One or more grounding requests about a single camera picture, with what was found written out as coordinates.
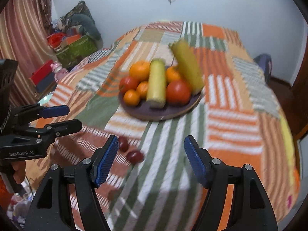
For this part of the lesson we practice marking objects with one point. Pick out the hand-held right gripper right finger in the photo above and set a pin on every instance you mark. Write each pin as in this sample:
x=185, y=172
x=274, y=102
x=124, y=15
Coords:
x=196, y=163

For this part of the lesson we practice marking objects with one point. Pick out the pale green round dish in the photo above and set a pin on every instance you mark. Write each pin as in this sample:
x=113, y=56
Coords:
x=45, y=99

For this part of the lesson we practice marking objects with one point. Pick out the small tangerine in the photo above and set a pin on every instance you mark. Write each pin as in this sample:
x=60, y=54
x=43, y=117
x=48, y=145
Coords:
x=131, y=97
x=143, y=90

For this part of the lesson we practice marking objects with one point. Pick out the medium orange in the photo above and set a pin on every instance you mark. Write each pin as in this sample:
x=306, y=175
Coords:
x=173, y=74

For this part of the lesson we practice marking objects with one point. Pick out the red plastic bag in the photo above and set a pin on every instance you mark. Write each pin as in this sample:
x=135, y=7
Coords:
x=56, y=39

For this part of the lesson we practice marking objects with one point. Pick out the red tomato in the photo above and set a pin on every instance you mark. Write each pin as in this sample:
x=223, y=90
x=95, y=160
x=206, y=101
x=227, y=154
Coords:
x=178, y=92
x=128, y=84

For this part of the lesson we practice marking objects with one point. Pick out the large orange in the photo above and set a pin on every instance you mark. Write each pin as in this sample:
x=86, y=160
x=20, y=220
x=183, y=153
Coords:
x=139, y=69

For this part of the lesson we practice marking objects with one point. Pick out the red and grey box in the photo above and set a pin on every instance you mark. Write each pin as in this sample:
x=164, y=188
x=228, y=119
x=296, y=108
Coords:
x=42, y=75

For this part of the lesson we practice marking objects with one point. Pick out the striped brown curtain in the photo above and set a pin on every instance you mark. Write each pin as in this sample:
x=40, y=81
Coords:
x=24, y=28

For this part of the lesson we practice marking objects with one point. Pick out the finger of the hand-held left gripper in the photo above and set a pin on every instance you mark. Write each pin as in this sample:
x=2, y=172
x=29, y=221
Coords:
x=65, y=126
x=54, y=110

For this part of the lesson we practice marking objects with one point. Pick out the yellow corn cob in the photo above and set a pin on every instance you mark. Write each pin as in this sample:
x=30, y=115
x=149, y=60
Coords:
x=189, y=65

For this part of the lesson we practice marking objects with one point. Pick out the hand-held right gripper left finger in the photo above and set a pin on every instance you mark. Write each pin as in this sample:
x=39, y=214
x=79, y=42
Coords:
x=105, y=161

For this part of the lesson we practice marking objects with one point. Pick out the green cardboard box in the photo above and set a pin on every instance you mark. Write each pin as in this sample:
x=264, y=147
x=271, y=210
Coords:
x=77, y=50

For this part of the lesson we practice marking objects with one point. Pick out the person's left hand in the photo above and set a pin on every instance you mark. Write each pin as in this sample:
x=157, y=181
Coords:
x=19, y=172

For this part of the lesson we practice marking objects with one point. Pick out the dark purple round plate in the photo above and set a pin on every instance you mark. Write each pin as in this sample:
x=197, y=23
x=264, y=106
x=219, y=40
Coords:
x=154, y=114

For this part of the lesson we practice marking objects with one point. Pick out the yellow banana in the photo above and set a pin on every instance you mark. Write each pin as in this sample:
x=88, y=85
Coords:
x=156, y=84

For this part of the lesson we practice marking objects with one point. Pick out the brown wooden door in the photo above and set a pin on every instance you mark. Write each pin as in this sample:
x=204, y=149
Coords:
x=302, y=105

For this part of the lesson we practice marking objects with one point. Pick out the striped patchwork blanket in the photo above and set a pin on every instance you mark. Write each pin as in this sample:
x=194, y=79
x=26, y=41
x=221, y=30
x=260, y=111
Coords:
x=228, y=125

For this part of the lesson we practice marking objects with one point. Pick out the checkered floral quilt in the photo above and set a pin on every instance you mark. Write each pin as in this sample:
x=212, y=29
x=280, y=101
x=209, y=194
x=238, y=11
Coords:
x=96, y=54

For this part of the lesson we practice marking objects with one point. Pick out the dark patterned cushion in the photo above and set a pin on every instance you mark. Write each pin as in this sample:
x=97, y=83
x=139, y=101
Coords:
x=77, y=9

